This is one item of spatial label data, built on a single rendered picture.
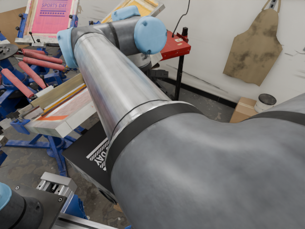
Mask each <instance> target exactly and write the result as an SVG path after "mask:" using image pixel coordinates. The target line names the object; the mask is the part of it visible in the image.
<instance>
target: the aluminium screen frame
mask: <svg viewBox="0 0 305 229"><path fill-rule="evenodd" d="M150 57H151V63H152V67H153V66H154V65H155V64H156V63H157V62H159V61H160V60H161V59H162V55H161V53H160V52H158V53H157V54H154V55H150ZM95 112H96V109H95V106H94V104H93V101H92V99H91V100H89V101H88V102H87V103H85V104H84V105H82V106H81V107H80V108H78V109H77V110H75V111H74V112H73V113H71V114H70V115H69V116H67V117H66V118H65V119H63V120H62V121H30V122H28V123H26V124H25V125H23V126H24V127H25V128H26V129H27V130H28V131H29V132H34V133H38V134H44V135H49V136H54V137H59V138H64V137H65V136H66V135H67V134H69V133H70V132H71V131H72V130H74V129H75V128H76V127H78V126H79V125H80V124H81V123H83V122H84V121H85V120H86V119H87V118H89V117H90V116H91V115H92V114H94V113H95Z"/></svg>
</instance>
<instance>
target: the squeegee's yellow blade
mask: <svg viewBox="0 0 305 229"><path fill-rule="evenodd" d="M85 86H86V84H84V85H83V86H81V87H80V88H78V89H77V90H75V91H74V92H72V93H71V94H69V95H67V96H66V97H64V98H63V99H61V100H60V101H58V102H57V103H55V104H54V105H52V106H50V107H49V108H47V109H46V110H44V113H45V112H47V111H48V110H50V109H51V108H53V107H55V106H56V105H57V104H59V103H60V102H62V101H63V100H65V99H67V98H68V97H70V96H71V95H73V94H74V93H76V92H77V91H79V90H80V89H82V88H83V87H85ZM44 113H43V114H44Z"/></svg>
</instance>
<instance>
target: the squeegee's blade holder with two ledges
mask: <svg viewBox="0 0 305 229"><path fill-rule="evenodd" d="M84 84H85V83H83V84H81V85H80V86H78V87H77V88H75V89H73V90H72V91H70V92H69V93H67V94H66V95H64V96H62V97H61V98H59V99H58V100H56V101H55V102H53V103H51V104H50V105H48V106H47V107H45V108H44V110H46V109H47V108H49V107H50V106H52V105H54V104H55V103H57V102H58V101H60V100H61V99H63V98H64V97H66V96H67V95H69V94H71V93H72V92H74V91H75V90H77V89H78V88H80V87H81V86H83V85H84Z"/></svg>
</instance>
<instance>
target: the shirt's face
mask: <svg viewBox="0 0 305 229"><path fill-rule="evenodd" d="M106 137H107V136H106V133H105V131H104V128H103V126H102V123H101V121H98V122H97V123H96V124H95V125H94V126H92V127H91V128H90V129H89V130H88V131H86V132H85V133H84V134H83V135H82V136H80V137H79V138H78V139H77V140H76V141H75V142H73V143H72V144H71V145H70V146H69V147H68V148H67V149H65V150H64V151H63V152H62V154H64V155H65V156H66V157H68V158H69V159H70V160H72V161H73V162H74V163H75V164H77V165H78V166H79V167H81V168H82V169H83V170H85V171H86V172H87V173H89V174H90V175H91V176H93V177H94V178H95V179H96V180H98V181H99V182H100V183H102V184H103V185H104V186H106V187H107V188H108V189H109V190H111V191H112V192H114V191H113V188H112V186H111V184H110V180H109V177H108V174H107V172H106V171H105V170H103V169H102V168H100V167H99V166H98V165H96V164H95V163H94V162H92V161H91V160H89V159H88V158H87V157H86V156H87V155H88V154H89V153H90V152H91V151H92V150H93V149H94V148H95V147H96V146H97V145H98V144H99V143H100V142H101V141H103V140H104V139H105V138H106Z"/></svg>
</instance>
